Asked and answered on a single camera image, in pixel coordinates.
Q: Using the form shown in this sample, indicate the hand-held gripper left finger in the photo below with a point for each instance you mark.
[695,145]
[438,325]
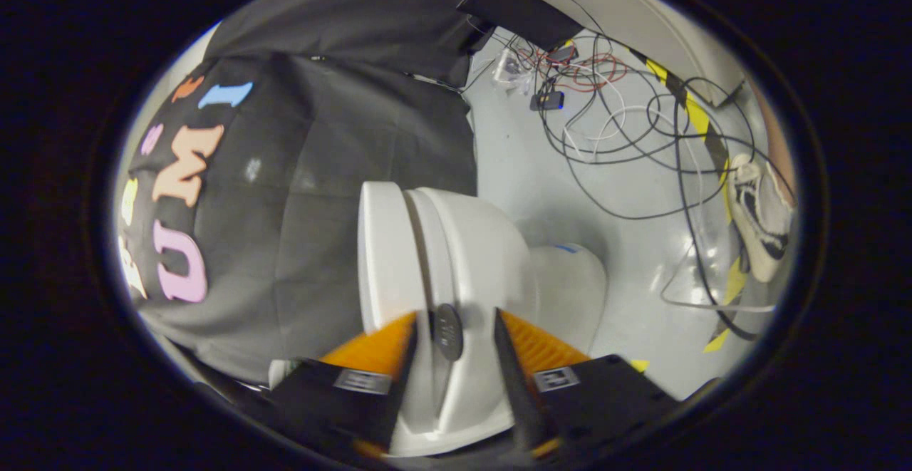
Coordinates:
[399,392]

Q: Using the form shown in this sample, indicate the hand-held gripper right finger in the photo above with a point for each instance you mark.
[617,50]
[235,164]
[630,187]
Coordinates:
[519,392]

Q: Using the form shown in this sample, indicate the white toilet lid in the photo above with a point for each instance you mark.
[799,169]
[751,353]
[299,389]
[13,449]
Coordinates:
[438,257]

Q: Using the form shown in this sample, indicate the white ceramic toilet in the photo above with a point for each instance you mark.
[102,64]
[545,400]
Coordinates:
[499,264]

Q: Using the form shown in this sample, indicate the black backdrop cloth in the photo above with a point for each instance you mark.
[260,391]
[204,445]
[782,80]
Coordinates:
[320,157]

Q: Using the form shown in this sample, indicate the white black sneaker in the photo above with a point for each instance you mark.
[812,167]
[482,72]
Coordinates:
[759,236]

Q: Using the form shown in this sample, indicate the small black device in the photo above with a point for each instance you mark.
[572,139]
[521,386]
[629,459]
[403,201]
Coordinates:
[547,100]

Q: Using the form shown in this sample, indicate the yellow black floor tape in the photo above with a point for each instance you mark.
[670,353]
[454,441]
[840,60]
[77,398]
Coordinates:
[697,118]

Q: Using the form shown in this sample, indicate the person's leg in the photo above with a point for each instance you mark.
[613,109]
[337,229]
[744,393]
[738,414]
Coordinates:
[780,143]

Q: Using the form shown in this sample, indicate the black flat board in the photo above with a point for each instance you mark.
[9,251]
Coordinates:
[520,11]

